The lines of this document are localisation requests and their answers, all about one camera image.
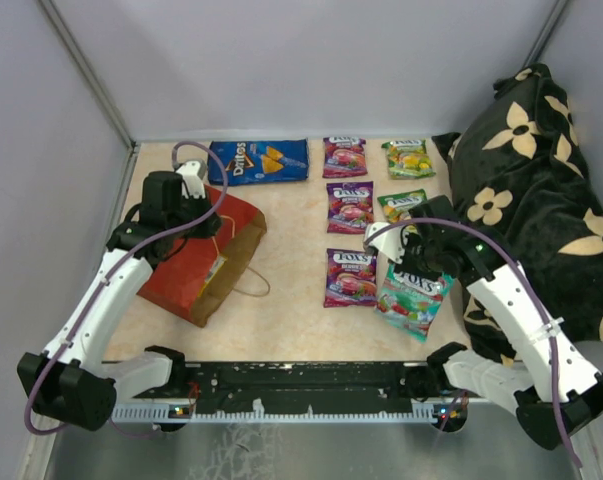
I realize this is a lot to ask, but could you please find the teal candy packet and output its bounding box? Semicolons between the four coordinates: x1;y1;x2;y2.
374;263;454;342

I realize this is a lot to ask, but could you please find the red paper bag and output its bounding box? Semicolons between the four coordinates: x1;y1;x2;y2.
138;195;267;328

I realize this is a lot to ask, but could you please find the purple berries candy packet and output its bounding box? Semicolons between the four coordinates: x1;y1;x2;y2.
323;136;367;179
323;248;377;308
326;181;374;234

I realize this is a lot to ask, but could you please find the green snack packet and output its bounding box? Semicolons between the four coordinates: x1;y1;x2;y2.
381;139;436;180

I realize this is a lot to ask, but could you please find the blue snack packet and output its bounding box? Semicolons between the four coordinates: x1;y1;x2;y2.
208;139;309;186

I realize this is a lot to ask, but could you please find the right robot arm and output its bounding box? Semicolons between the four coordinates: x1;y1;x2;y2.
401;196;603;450

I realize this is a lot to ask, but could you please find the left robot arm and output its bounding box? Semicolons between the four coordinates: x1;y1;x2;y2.
17;160;223;436

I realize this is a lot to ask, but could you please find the black floral blanket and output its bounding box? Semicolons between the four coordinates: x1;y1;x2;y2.
433;63;603;342

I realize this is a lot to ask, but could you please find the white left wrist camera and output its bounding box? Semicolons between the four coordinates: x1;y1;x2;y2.
173;159;207;199

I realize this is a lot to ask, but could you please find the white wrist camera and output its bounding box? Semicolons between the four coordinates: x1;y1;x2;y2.
173;159;207;199
363;222;409;264

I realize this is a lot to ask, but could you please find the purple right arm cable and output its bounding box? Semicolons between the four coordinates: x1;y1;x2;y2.
364;217;585;469

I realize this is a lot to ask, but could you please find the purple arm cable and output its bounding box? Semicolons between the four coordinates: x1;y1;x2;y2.
23;141;230;439
364;217;585;469

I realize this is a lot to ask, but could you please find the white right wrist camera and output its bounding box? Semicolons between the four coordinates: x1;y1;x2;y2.
363;222;409;264

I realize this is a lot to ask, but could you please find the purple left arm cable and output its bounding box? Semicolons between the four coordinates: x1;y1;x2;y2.
23;141;230;439

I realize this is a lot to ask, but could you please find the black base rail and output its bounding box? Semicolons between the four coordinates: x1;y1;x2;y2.
137;361;458;416

